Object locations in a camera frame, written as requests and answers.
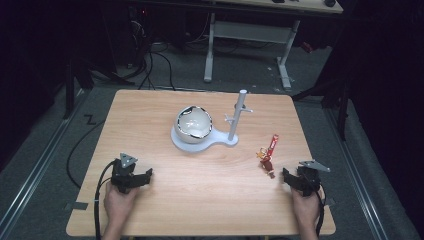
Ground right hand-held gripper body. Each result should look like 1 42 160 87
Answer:
295 159 332 198

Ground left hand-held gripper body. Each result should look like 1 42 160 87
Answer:
110 152 142 195

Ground person's right hand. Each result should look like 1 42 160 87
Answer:
290 186 324 231

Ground person's left hand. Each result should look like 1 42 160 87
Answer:
103 181 141 230

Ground small red toy figure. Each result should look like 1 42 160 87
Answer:
255 147 276 180

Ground grey tape strip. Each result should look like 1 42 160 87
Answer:
63 200 90 212

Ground black stand legs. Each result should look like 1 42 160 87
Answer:
62 56 136 120

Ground dark computer tower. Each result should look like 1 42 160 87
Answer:
128 6 158 68

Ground white-legged desk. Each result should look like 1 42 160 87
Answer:
203 0 344 90

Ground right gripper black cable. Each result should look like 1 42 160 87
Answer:
314 186 327 238

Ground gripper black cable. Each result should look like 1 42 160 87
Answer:
314 186 327 238
93 159 118 240

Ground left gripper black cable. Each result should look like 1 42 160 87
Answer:
93 159 118 240

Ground metal floor rail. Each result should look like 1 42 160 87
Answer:
324 108 391 240
0 88 93 234

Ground white stand with post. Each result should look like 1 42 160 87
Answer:
170 88 254 154

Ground black floor cables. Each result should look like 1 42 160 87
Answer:
116 39 178 92

